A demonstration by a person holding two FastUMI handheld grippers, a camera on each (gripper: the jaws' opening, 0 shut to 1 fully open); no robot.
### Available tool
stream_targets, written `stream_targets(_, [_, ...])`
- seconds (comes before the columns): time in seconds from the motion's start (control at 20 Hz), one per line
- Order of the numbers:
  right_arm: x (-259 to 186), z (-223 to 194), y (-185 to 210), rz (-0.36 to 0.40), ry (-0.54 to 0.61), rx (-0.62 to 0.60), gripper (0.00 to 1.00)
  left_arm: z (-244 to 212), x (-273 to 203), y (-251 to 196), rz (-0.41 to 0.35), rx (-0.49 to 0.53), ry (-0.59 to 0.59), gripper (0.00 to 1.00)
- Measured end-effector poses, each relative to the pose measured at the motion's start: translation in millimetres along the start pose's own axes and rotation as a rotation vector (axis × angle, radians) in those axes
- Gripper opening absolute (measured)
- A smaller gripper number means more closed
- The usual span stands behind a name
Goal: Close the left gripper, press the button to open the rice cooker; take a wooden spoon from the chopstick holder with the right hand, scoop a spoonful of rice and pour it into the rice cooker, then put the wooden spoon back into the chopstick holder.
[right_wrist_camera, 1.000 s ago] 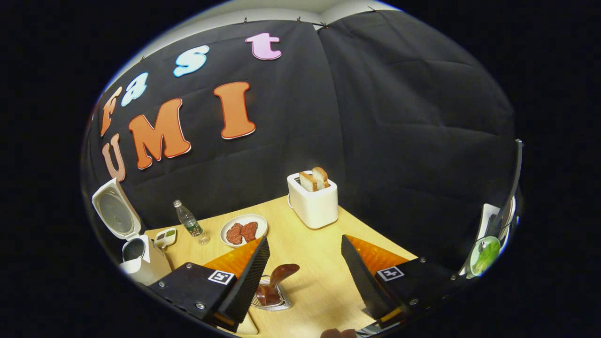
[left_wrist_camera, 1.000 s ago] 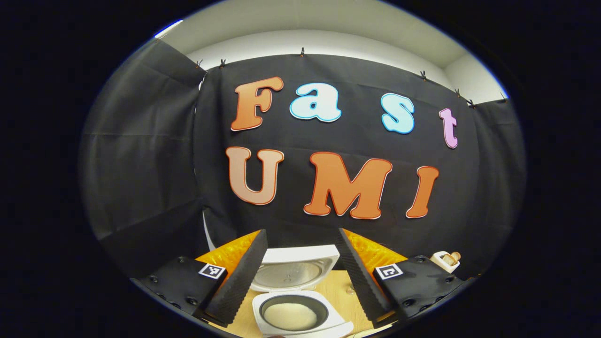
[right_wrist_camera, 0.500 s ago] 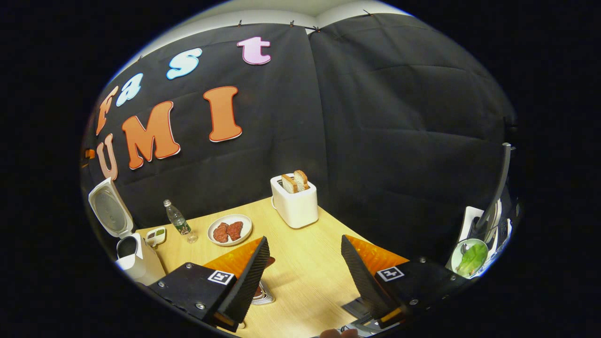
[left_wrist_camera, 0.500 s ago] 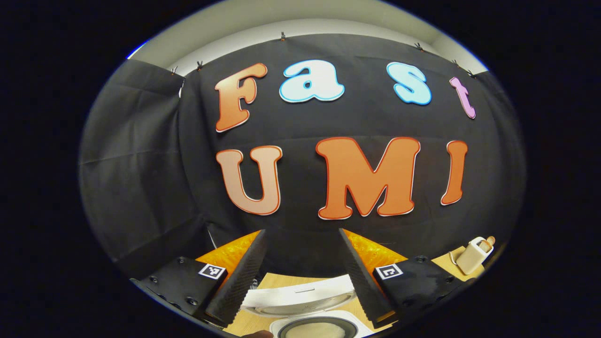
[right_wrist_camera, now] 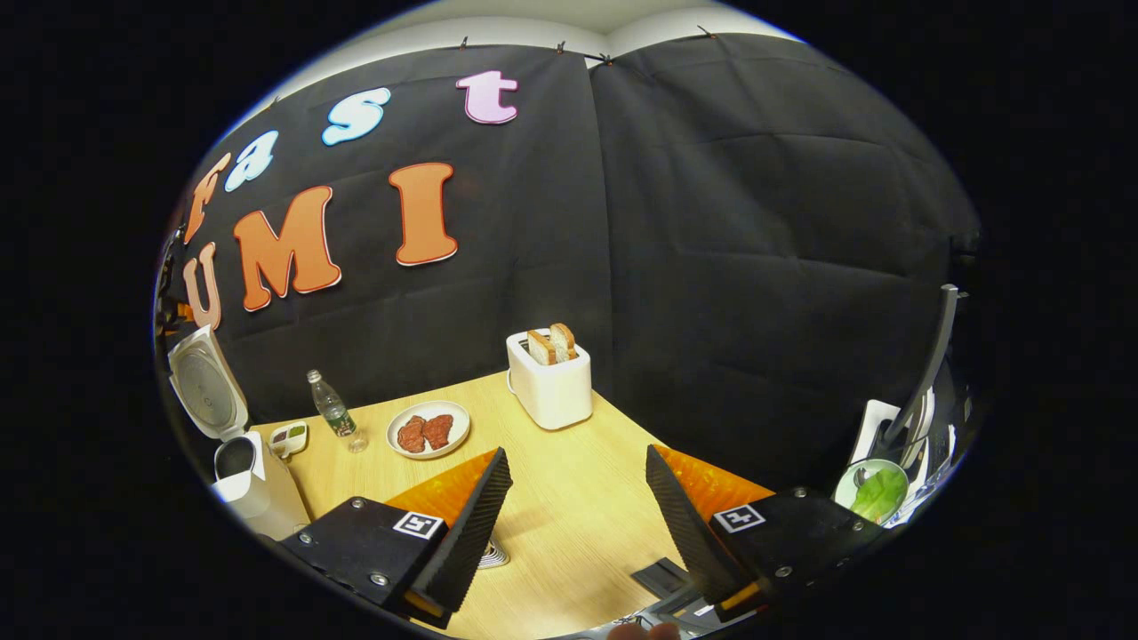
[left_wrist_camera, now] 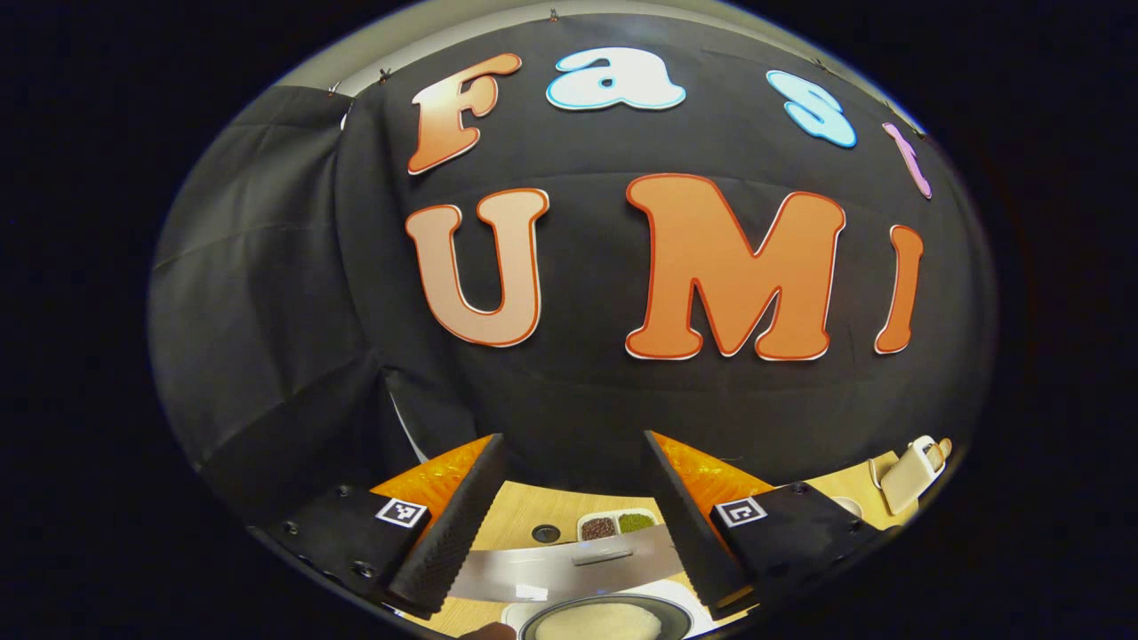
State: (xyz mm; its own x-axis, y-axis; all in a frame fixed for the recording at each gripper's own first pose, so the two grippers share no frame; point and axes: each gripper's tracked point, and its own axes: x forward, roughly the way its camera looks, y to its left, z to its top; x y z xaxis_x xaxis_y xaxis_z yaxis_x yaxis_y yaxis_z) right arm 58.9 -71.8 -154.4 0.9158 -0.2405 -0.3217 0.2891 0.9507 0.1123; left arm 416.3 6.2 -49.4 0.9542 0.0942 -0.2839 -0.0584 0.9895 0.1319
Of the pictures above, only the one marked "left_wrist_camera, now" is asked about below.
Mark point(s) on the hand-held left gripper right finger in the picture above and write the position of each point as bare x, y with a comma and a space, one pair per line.
685, 533

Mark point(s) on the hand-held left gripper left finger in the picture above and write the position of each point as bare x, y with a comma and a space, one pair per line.
458, 533

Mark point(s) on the white rice cooker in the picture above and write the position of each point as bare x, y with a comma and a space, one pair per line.
551, 573

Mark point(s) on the white rice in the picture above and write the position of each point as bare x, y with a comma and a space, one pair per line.
596, 622

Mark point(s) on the white divided bean dish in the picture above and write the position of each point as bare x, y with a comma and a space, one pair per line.
618, 524

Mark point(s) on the black backdrop cloth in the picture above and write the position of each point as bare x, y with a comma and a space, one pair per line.
578, 400

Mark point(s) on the white toaster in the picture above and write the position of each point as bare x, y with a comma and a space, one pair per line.
907, 484

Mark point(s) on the toast bread slice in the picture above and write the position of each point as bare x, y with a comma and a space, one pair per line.
944, 447

